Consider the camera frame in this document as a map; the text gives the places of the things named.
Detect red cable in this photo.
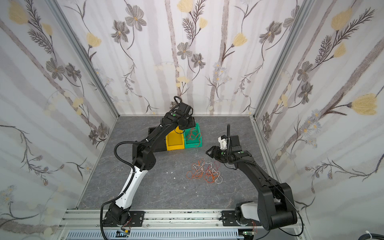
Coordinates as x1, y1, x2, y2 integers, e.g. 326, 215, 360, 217
185, 127, 201, 143

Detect red orange white cables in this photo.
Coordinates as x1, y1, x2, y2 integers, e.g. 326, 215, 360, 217
185, 158, 224, 185

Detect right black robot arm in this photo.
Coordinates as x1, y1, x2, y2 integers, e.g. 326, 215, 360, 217
206, 125, 302, 232

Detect green plastic bin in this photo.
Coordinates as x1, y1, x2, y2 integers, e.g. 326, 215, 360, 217
183, 123, 203, 149

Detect yellow plastic bin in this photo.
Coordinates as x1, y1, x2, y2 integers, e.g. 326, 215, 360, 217
166, 131, 185, 151

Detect black plastic bin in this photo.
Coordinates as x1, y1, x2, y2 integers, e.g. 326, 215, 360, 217
148, 127, 167, 152

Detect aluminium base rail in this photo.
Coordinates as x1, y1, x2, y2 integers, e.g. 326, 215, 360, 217
53, 209, 310, 240

